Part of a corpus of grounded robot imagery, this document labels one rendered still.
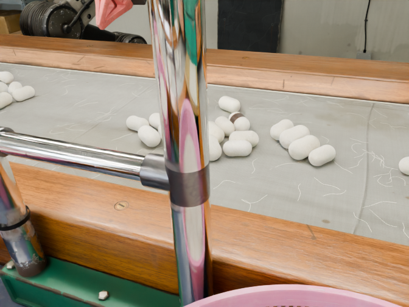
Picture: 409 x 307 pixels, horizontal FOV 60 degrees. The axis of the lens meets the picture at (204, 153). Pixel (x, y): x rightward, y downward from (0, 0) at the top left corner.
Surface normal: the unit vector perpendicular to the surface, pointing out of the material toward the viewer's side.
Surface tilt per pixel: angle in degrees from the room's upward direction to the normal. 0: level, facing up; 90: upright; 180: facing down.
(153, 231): 0
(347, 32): 90
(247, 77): 45
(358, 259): 0
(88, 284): 0
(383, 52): 90
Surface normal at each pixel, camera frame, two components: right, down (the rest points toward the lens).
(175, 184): -0.48, 0.48
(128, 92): -0.04, -0.85
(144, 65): -0.26, -0.24
